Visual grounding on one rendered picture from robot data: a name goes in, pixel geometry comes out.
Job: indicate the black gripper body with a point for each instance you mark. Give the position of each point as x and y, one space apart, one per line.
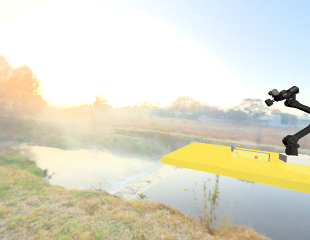
269 102

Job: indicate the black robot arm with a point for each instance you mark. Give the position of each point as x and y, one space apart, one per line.
290 141

